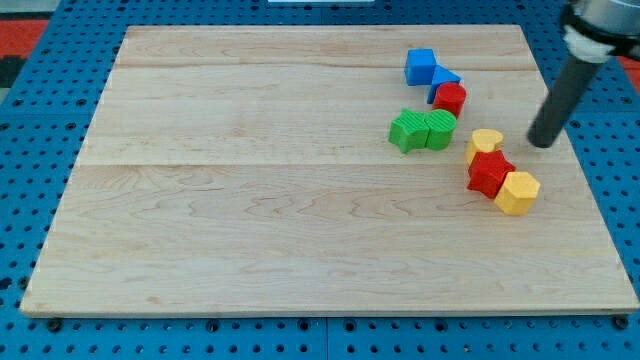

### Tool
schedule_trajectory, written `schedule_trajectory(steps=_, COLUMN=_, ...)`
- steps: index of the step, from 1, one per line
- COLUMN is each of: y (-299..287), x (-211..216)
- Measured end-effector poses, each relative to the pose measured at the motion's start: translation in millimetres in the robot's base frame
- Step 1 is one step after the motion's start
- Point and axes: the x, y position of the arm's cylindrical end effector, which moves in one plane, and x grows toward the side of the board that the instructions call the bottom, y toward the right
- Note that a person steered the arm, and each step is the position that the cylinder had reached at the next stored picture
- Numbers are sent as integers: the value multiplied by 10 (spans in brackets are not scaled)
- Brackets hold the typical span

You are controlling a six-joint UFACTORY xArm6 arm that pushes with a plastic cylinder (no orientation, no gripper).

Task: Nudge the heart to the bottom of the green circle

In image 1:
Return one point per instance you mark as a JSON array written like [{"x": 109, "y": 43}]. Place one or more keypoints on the green cylinder block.
[{"x": 441, "y": 124}]

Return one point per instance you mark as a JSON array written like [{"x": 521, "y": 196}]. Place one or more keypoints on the blue cube block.
[{"x": 420, "y": 66}]

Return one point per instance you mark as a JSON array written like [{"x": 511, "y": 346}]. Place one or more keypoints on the green star block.
[{"x": 409, "y": 130}]

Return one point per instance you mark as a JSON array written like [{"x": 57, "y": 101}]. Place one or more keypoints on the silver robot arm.
[{"x": 594, "y": 32}]

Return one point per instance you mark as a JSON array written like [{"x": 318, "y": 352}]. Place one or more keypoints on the red cylinder block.
[{"x": 451, "y": 97}]

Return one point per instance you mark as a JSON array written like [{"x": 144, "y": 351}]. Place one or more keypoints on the red star block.
[{"x": 488, "y": 171}]

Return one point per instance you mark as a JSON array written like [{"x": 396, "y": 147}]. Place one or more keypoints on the blue triangle block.
[{"x": 441, "y": 76}]

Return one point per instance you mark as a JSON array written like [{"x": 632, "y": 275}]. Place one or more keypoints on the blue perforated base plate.
[{"x": 44, "y": 118}]

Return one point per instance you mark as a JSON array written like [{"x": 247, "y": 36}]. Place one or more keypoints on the yellow heart block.
[{"x": 483, "y": 140}]

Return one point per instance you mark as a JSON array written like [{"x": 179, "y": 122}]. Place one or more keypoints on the yellow hexagon block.
[{"x": 518, "y": 193}]

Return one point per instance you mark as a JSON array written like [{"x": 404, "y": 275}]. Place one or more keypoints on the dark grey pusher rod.
[{"x": 569, "y": 86}]

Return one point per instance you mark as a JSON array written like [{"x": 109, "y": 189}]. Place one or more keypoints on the wooden board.
[{"x": 246, "y": 171}]

